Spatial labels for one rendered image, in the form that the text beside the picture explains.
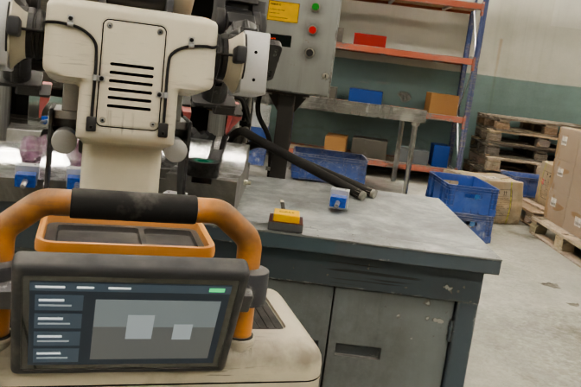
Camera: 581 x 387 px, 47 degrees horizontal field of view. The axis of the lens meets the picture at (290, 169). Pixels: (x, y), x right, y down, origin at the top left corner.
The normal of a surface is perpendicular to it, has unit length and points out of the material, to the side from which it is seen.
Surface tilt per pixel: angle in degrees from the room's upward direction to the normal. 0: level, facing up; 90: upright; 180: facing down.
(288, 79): 90
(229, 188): 90
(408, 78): 90
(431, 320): 90
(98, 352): 115
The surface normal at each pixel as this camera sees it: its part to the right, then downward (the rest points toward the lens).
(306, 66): -0.01, 0.16
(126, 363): 0.20, 0.58
